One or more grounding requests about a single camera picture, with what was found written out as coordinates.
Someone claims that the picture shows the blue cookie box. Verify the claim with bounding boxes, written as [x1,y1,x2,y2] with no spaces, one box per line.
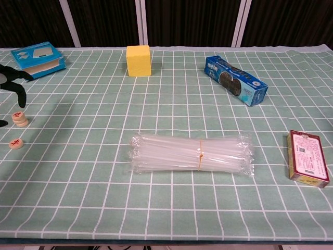
[205,55,269,108]

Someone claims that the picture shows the clear wrapped straw bundle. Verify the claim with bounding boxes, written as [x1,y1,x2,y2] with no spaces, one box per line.
[126,132,255,178]

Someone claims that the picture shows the blue kitchen scale box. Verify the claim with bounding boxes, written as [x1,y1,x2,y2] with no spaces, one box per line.
[10,41,67,81]

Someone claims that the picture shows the yellow rubber band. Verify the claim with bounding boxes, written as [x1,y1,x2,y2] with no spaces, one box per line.
[197,140,205,171]

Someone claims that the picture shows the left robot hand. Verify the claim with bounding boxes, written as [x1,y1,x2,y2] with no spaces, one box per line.
[0,64,34,128]

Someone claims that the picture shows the red playing card box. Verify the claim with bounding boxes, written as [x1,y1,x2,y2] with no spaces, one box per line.
[287,129,330,189]

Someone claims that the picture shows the white partition frame post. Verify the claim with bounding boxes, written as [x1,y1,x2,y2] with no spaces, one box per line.
[230,0,252,48]
[134,0,149,47]
[58,0,81,48]

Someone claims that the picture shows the green checked tablecloth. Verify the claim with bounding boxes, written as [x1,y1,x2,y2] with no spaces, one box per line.
[0,44,333,242]

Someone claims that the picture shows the yellow sponge cube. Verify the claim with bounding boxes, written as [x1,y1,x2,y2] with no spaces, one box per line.
[126,45,152,78]

